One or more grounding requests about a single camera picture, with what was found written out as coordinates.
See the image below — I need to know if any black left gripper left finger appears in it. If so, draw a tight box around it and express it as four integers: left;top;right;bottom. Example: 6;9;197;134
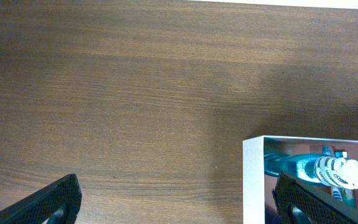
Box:
0;174;82;224

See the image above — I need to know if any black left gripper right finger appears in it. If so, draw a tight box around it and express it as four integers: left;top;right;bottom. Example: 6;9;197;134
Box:
272;172;358;224

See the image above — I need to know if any teal mouthwash bottle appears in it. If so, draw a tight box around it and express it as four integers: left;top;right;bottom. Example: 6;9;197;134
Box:
264;145;358;190

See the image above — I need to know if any blue white toothbrush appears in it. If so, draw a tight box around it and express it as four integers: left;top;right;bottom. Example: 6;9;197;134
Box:
321;145;343;201

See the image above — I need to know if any green toothpaste tube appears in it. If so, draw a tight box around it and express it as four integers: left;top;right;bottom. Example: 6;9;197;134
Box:
334;151;356;208

